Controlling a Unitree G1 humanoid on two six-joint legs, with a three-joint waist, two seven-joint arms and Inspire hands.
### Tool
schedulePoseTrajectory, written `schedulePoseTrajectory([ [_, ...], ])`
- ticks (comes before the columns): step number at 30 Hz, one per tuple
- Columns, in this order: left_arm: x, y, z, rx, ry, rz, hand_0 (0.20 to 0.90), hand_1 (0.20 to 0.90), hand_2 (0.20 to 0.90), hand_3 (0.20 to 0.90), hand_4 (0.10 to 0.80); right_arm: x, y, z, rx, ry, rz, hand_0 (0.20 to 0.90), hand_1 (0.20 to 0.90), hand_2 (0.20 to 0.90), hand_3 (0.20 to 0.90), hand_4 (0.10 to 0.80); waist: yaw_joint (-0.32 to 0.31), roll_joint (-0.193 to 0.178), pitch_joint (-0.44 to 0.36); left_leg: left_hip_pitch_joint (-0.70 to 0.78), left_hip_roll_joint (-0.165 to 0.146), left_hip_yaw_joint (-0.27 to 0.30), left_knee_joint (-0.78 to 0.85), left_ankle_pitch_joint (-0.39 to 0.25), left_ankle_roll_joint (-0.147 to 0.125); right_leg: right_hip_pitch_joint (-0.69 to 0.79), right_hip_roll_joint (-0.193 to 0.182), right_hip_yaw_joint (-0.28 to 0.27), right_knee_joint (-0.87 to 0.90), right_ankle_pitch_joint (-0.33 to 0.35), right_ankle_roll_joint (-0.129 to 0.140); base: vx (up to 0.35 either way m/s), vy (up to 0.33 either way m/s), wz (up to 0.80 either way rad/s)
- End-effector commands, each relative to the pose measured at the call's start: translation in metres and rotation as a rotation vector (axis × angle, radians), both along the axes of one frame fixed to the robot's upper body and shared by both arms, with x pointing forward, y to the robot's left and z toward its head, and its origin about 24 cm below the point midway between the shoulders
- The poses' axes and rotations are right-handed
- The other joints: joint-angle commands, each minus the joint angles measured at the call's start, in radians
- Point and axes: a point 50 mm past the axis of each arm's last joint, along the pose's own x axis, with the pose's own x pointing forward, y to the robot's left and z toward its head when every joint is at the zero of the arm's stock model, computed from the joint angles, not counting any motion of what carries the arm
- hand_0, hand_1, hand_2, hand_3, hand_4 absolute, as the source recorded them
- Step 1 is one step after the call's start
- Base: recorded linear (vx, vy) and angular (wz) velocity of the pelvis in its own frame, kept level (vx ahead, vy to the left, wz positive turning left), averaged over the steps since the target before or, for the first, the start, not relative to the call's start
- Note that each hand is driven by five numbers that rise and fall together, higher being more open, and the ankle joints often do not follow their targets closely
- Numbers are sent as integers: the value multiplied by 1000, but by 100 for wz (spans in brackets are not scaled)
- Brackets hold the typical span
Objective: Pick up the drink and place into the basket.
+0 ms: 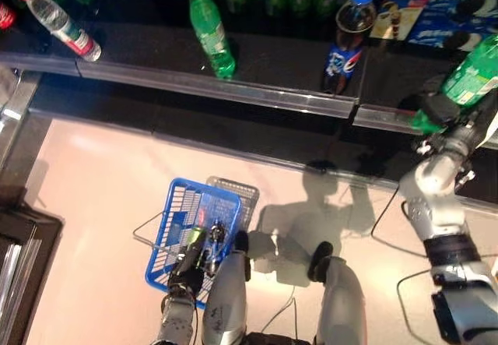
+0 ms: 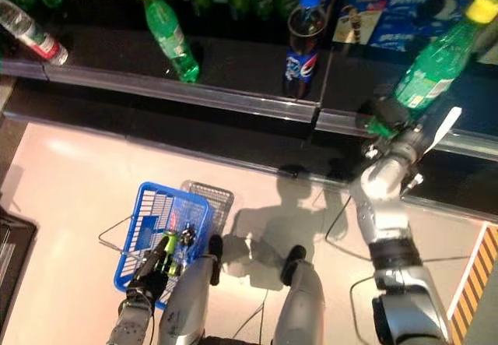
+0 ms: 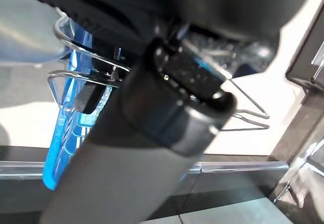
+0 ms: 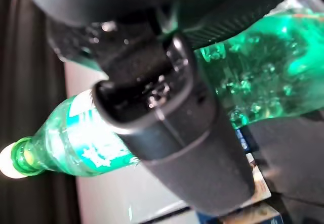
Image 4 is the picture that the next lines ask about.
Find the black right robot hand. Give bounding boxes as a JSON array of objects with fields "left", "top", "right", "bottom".
[{"left": 20, "top": 0, "right": 324, "bottom": 216}]

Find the blue oreo cookie box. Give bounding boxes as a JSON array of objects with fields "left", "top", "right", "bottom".
[
  {"left": 196, "top": 203, "right": 286, "bottom": 224},
  {"left": 234, "top": 127, "right": 272, "bottom": 206}
]

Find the green sprite bottle yellow cap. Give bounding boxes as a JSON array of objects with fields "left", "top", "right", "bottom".
[{"left": 0, "top": 0, "right": 324, "bottom": 180}]

